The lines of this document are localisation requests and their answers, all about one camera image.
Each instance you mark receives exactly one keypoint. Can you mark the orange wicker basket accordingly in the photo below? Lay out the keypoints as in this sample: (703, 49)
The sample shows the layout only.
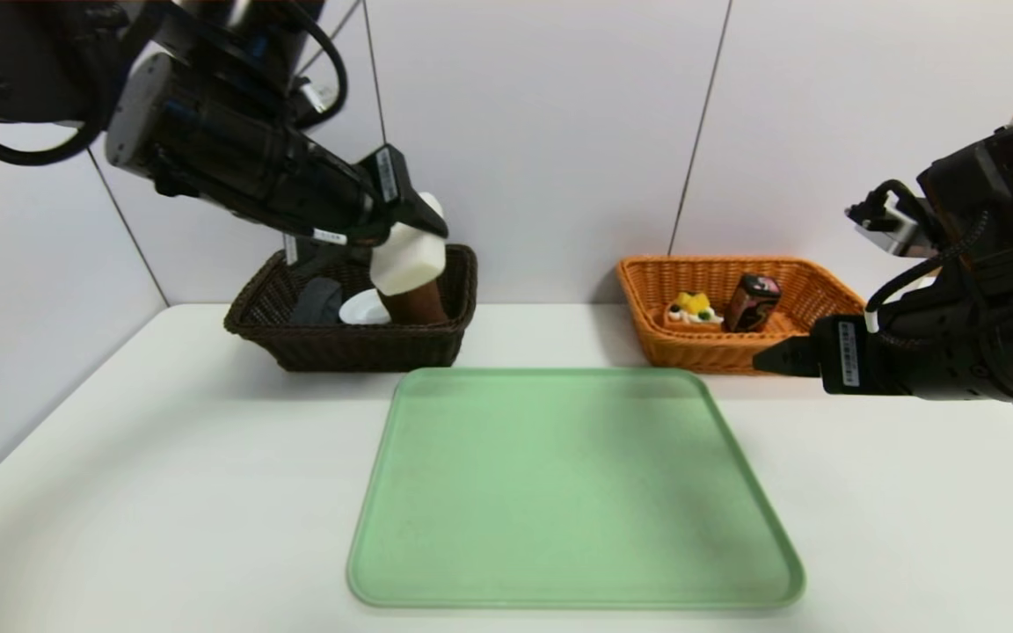
(691, 352)

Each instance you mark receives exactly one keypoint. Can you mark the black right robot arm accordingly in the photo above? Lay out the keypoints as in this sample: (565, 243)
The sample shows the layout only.
(1008, 202)

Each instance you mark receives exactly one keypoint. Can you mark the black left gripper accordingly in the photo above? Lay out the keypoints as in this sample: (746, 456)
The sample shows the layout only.
(388, 180)

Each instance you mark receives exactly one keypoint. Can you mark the white soap bar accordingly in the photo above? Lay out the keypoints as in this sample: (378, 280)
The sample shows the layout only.
(410, 255)

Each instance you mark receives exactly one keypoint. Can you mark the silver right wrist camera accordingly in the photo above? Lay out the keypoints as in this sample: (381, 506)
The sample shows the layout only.
(893, 227)

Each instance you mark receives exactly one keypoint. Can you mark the dark brown wicker basket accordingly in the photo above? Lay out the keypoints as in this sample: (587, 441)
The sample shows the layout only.
(348, 347)

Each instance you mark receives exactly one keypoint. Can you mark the dark grey towel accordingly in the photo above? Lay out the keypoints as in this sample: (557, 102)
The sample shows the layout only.
(317, 303)

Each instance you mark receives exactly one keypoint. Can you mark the brown towel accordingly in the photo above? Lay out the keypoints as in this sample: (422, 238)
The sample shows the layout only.
(419, 303)

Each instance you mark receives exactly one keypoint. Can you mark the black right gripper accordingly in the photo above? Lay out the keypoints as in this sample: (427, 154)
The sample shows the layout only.
(847, 354)

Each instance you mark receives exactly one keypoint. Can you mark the light green plastic tray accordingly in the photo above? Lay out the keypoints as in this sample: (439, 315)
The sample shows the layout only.
(577, 527)

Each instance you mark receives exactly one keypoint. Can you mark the orange waffle with fruit topping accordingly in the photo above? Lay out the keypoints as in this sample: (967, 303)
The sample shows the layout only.
(691, 312)

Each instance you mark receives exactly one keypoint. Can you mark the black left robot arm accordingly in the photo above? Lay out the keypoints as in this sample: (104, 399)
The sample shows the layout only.
(120, 88)

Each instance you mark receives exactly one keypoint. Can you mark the black chewing gum box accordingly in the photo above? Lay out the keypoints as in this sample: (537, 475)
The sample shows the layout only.
(753, 303)

